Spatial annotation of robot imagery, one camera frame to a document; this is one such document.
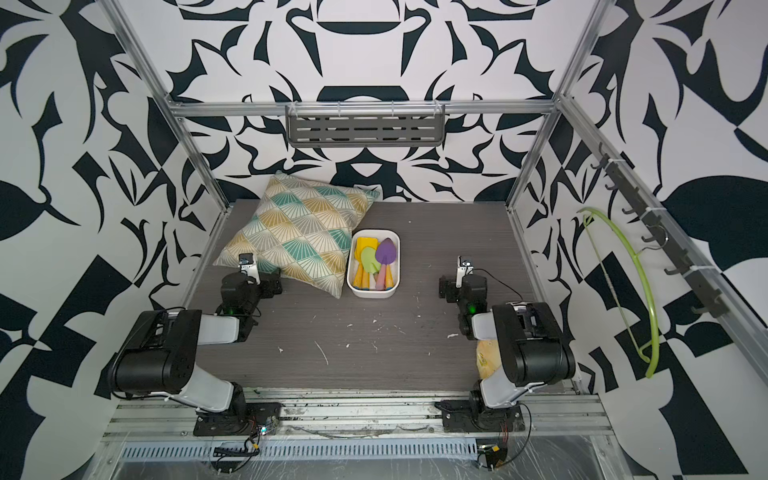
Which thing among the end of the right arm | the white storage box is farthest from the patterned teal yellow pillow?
the end of the right arm

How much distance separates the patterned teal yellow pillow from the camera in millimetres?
909

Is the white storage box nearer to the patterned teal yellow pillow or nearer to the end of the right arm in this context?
the patterned teal yellow pillow

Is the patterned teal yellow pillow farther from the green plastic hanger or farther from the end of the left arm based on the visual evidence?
the green plastic hanger

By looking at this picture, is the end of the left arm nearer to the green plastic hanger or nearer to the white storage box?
the white storage box

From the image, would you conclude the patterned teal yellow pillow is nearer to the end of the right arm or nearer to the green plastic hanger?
the end of the right arm

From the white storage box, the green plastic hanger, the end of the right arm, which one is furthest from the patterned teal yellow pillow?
the green plastic hanger

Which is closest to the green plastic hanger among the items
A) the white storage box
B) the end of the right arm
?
the end of the right arm

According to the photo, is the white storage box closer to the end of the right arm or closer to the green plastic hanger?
the end of the right arm

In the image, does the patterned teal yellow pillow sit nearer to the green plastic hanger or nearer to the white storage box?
the white storage box

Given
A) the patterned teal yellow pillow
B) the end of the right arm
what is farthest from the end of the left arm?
the end of the right arm

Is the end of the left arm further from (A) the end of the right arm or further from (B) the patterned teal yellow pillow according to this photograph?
(A) the end of the right arm
